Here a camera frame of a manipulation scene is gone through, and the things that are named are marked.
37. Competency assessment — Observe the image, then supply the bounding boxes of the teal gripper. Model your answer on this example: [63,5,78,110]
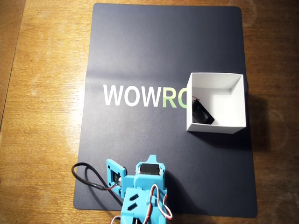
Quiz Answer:
[121,154,168,195]

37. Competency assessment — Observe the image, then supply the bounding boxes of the white open box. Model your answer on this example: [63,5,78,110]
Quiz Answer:
[186,71,248,135]

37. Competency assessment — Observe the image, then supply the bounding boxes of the black mat with WOWRO print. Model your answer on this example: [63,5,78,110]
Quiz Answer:
[73,2,258,219]

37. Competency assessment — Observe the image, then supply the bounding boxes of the white red servo wires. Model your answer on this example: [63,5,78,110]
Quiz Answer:
[111,183,174,224]

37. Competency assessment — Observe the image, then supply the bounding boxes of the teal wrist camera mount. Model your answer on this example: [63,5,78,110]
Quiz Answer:
[106,158,128,196]

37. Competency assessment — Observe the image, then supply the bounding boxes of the thick black camera cable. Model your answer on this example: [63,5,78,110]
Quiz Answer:
[71,162,124,207]

